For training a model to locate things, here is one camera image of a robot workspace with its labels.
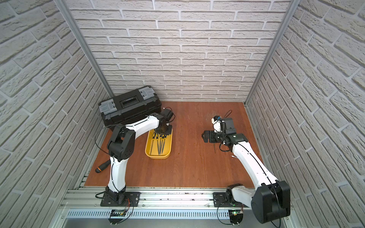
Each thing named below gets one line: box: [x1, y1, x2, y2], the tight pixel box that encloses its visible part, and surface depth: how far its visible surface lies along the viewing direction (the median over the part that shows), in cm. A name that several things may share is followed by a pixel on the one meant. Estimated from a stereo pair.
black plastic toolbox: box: [98, 85, 163, 127], surface depth 98 cm
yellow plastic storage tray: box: [144, 128, 173, 160], surface depth 95 cm
